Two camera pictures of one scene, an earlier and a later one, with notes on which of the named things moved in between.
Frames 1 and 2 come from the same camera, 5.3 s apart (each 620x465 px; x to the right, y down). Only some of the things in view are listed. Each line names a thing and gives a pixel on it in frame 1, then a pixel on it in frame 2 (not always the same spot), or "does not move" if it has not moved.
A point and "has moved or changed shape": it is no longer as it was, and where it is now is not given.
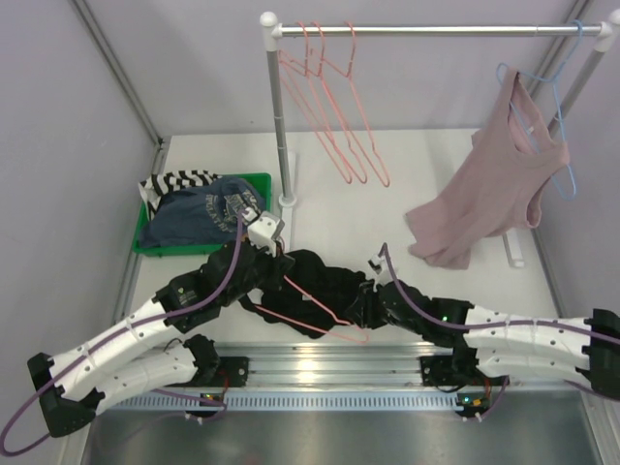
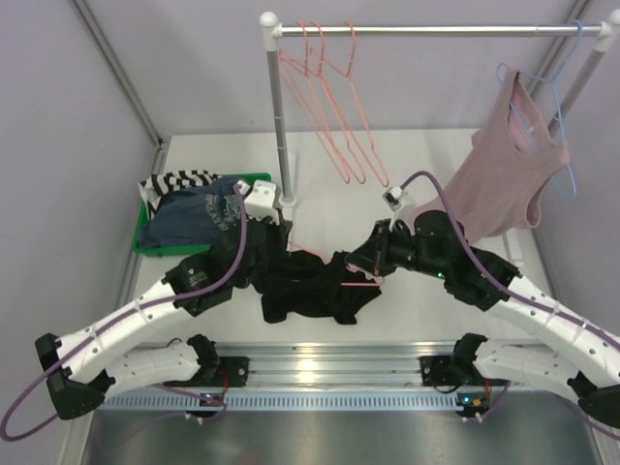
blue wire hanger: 556,80 does not move
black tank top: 310,297 has moved or changed shape
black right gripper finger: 366,310 to 369,257
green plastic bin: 263,179 does not move
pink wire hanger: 367,336 to 380,284
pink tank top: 515,154 does not move
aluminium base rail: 307,364 does not move
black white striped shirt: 155,185 does not move
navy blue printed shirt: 201,213 does not move
